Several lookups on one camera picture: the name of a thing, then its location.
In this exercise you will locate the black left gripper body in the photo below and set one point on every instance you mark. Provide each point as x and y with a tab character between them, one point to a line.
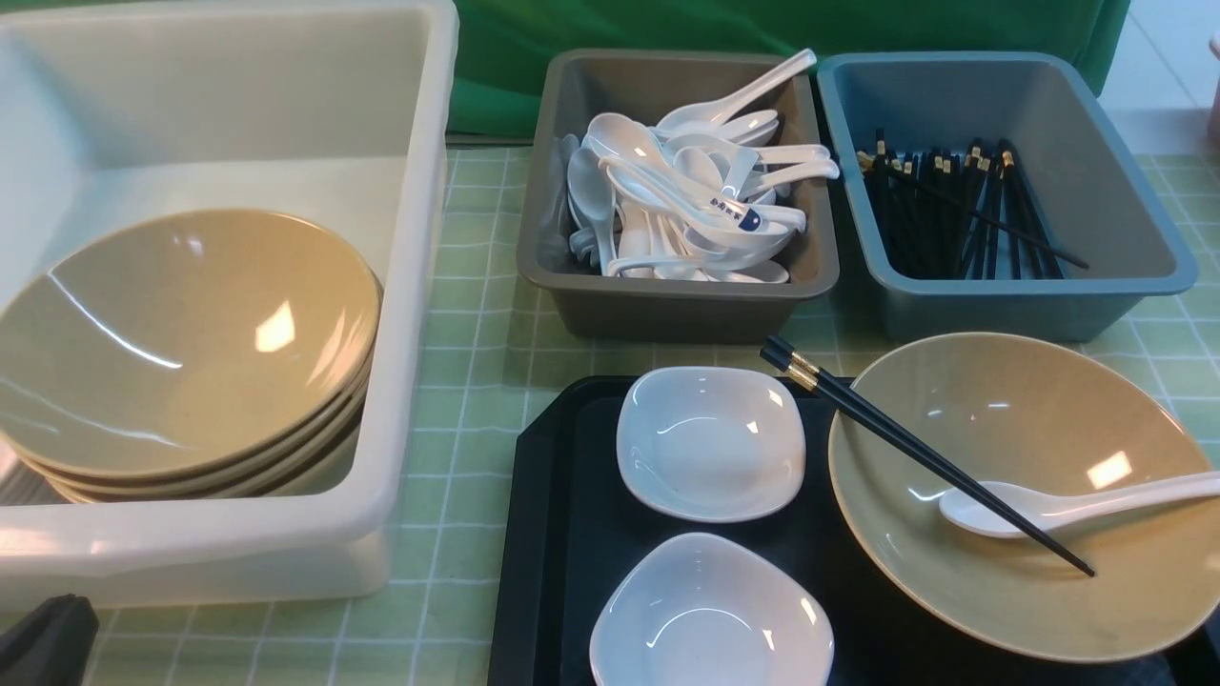
50	645

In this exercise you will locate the white sauce dish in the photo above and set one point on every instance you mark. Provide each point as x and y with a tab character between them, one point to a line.
711	445
702	610

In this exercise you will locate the black chopstick gold band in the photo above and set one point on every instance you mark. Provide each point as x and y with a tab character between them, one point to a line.
905	440

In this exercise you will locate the white soup spoon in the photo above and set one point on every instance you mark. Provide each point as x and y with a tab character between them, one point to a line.
1049	512

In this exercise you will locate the tan noodle bowl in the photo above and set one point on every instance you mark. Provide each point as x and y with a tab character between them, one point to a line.
1020	410

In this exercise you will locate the tan stacked bowl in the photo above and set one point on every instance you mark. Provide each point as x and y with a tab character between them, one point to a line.
305	462
177	343
286	455
315	469

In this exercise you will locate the bottom tan stacked bowl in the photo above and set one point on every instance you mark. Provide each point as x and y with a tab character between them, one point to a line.
315	469

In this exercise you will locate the top tan stacked bowl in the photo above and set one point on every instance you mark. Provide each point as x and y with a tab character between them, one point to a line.
177	343

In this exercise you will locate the green checked tablecloth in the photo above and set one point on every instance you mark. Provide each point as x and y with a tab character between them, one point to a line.
494	355

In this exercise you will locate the black serving tray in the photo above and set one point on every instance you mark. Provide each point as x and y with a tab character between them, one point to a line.
573	532

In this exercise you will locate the large white plastic tub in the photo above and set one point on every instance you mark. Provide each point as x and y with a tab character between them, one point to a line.
329	111

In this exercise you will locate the white spoon with blue print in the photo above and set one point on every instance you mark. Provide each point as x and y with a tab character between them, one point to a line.
692	200

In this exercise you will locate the green backdrop cloth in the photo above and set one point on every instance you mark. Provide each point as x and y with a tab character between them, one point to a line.
504	47

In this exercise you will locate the grey plastic spoon bin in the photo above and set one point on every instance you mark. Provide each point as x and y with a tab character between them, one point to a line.
645	85

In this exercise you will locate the pile of white spoons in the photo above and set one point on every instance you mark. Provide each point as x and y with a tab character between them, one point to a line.
646	241

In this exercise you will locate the white spoon sticking up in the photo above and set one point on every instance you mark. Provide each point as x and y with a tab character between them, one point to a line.
709	116

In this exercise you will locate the bundle of black chopsticks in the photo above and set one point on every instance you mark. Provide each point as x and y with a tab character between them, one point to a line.
967	215

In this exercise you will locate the blue plastic chopstick bin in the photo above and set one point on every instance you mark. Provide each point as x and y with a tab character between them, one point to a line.
1097	202

